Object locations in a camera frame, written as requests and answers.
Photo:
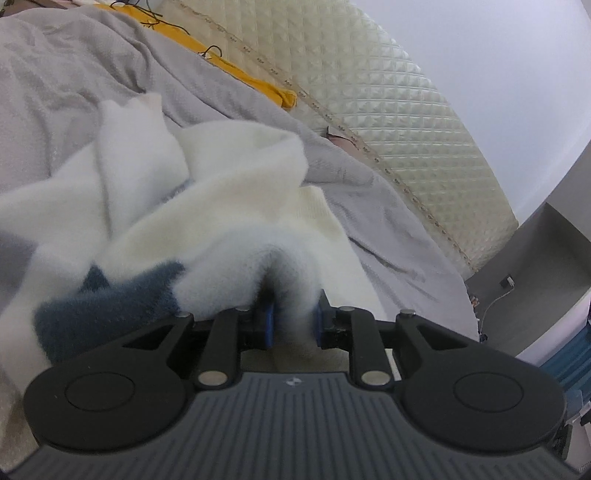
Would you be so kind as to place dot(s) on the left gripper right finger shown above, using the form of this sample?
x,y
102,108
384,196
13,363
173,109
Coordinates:
x,y
355,331

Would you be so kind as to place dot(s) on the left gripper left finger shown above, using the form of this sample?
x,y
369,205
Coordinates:
x,y
230,333

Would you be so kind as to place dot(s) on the white blue striped fleece sweater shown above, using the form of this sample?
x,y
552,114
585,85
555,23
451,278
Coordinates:
x,y
143,223

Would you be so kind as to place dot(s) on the pink pillow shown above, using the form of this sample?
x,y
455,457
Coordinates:
x,y
341,141

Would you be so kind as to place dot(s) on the grey wardrobe cabinet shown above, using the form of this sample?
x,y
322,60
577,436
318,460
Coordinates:
x,y
549,259

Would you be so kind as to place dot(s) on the cream quilted headboard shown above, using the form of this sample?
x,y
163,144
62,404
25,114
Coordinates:
x,y
349,74

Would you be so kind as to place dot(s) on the grey bed duvet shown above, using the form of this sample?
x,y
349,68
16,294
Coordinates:
x,y
58,66

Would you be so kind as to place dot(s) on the white charger with cable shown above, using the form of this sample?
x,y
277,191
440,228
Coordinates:
x,y
508,286

